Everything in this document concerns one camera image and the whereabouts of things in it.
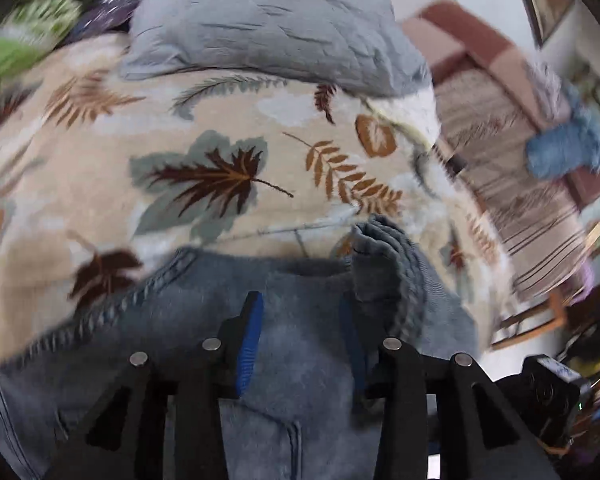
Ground grey garment on sofa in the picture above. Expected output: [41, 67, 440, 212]
[524, 61, 570, 124]

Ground grey quilted pillow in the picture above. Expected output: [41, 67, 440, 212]
[120, 0, 431, 99]

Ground blue denim garment on sofa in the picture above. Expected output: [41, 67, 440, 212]
[526, 82, 600, 180]

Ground purple patterned cloth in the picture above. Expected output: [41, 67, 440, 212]
[66, 0, 140, 44]

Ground grey denim pants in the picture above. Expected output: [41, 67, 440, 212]
[0, 216, 477, 479]

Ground beige leaf-print blanket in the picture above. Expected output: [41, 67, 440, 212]
[0, 35, 510, 362]

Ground green patterned quilt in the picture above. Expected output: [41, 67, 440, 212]
[0, 0, 146, 97]

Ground brown pink sofa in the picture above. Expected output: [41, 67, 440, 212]
[401, 0, 600, 301]

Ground cream white cloth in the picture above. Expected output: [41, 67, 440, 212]
[362, 84, 441, 152]

